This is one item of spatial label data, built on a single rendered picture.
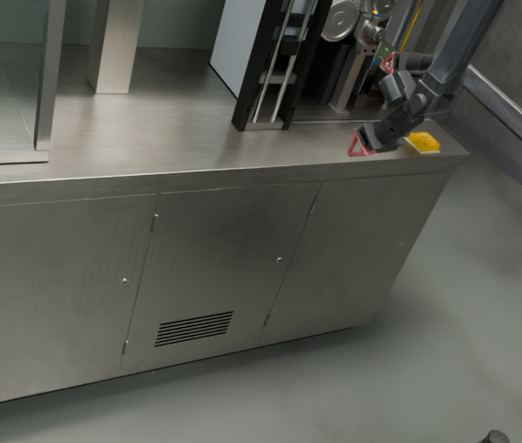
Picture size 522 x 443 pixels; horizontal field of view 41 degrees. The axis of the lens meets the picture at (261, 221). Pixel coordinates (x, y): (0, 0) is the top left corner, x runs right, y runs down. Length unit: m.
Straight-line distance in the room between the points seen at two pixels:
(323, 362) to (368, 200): 0.73
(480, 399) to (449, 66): 1.64
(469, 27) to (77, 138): 0.91
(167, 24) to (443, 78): 1.00
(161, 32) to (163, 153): 0.58
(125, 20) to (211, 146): 0.38
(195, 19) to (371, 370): 1.40
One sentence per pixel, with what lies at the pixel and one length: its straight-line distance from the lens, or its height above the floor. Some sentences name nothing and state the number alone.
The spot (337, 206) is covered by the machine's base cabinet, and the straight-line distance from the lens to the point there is 2.09.
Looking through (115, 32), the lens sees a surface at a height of 1.08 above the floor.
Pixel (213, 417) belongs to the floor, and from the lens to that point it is 2.34.
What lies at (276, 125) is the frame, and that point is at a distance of 1.96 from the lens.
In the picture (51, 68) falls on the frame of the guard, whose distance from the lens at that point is 1.51.
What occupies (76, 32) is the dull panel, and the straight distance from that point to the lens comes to 2.13.
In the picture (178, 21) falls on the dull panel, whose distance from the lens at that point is 2.22.
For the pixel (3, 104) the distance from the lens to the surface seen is 1.54.
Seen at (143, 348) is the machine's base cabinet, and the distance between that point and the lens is 2.17.
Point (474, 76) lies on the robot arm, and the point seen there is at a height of 1.21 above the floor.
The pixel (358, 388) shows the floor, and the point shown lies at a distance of 2.61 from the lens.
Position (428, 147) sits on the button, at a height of 0.92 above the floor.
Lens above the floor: 1.84
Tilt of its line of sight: 36 degrees down
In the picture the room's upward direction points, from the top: 19 degrees clockwise
